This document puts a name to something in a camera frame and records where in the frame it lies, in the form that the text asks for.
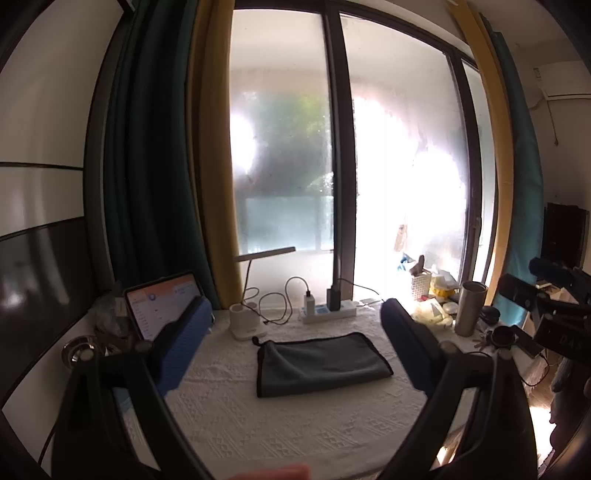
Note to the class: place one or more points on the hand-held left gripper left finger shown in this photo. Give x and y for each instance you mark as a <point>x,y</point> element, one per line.
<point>184,344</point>

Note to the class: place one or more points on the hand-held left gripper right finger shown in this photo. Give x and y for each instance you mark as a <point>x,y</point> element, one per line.
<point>408,344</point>

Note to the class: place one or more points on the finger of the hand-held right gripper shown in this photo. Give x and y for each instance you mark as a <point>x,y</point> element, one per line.
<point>551,272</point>
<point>524,295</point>

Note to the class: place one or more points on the grey towel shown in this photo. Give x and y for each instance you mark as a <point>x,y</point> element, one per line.
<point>318,364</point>

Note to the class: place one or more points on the person's left hand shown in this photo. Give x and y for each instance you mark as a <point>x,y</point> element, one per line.
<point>272,473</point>

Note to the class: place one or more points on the crumpled plastic bag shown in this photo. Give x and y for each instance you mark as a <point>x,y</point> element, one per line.
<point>431,314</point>

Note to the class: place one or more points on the black monitor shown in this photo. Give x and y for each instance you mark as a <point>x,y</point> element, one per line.
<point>564,235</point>

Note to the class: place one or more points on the black round case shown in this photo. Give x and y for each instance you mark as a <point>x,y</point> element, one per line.
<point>504,335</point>

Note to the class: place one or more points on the tablet with lit screen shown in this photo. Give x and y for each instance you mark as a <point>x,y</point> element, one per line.
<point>157,307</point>

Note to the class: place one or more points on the stainless steel tumbler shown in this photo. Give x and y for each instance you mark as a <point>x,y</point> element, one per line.
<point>470,307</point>

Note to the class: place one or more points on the white mesh pen holder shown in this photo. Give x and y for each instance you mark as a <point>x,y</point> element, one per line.
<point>421,286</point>

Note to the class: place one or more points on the bunch of keys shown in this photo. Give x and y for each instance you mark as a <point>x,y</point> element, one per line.
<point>482,344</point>

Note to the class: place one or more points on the yellow tissue pack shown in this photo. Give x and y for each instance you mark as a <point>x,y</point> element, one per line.
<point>443,288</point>

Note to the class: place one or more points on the white desk lamp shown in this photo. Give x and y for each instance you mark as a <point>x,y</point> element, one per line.
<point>247,323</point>

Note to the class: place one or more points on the white power strip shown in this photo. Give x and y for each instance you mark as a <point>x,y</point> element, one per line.
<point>330,313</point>

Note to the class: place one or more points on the black charger plug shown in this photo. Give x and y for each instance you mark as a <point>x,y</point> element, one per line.
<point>333,299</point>

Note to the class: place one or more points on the metal bowl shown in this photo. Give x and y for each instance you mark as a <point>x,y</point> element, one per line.
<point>81,350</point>

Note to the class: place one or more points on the teal curtain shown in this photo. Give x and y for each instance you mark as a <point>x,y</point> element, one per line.
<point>147,152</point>
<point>519,170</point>

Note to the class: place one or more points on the white charger plug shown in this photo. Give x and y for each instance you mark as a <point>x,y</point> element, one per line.
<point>309,301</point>

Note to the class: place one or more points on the white lace tablecloth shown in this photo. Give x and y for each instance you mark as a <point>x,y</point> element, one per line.
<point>295,429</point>

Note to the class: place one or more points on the yellow curtain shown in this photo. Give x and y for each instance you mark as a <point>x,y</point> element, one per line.
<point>214,152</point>
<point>489,138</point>

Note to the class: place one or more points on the white air conditioner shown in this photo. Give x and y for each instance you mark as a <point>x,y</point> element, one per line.
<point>565,83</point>

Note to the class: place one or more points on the frosted glass sliding window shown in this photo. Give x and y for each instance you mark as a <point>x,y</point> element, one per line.
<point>341,147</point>

